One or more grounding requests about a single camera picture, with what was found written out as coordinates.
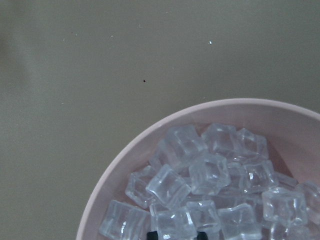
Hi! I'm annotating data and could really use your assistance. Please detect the clear ice cubes pile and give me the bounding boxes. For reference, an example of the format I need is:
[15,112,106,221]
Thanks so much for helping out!
[98,123,320,240]

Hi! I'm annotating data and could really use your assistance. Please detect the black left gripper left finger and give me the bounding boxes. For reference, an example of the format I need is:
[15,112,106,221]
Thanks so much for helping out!
[146,231,159,240]

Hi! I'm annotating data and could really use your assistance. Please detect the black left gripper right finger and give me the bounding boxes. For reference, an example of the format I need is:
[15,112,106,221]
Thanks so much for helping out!
[196,231,208,240]

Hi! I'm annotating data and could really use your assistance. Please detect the pink bowl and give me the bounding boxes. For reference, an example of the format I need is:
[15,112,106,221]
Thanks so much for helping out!
[76,98,320,240]

